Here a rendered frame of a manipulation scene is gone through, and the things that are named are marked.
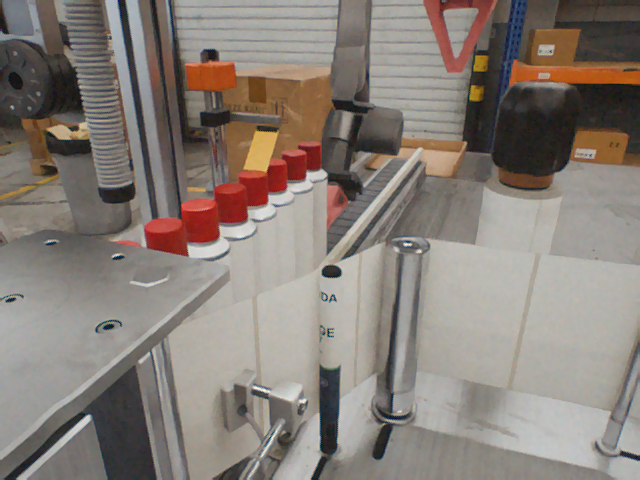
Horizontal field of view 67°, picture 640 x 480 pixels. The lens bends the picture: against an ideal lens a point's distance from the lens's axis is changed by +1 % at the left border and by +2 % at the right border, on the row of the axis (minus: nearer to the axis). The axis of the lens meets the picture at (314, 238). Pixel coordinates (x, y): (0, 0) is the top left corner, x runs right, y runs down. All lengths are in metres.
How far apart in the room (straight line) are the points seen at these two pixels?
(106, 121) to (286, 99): 0.71
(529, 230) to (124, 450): 0.48
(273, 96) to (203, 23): 4.26
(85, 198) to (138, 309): 3.04
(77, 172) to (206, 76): 2.62
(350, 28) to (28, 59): 0.58
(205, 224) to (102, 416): 0.27
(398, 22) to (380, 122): 4.04
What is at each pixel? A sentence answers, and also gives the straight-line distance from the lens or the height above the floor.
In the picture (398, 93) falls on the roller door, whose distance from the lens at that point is 4.84.
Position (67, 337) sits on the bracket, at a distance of 0.18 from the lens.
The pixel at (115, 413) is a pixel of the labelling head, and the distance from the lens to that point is 0.20.
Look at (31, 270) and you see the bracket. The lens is 0.24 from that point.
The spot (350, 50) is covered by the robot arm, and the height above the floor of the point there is 1.19.
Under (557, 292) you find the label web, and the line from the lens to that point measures 0.46.
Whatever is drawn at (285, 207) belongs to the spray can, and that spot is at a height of 1.03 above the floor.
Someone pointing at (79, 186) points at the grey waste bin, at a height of 0.33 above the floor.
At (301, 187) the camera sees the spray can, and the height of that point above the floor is 1.04.
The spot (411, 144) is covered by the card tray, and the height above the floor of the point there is 0.85.
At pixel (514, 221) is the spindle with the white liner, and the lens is 0.59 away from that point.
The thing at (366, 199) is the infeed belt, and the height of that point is 0.88.
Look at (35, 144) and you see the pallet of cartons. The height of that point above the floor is 0.27.
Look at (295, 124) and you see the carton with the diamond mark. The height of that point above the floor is 1.02.
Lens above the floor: 1.24
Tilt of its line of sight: 25 degrees down
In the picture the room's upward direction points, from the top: straight up
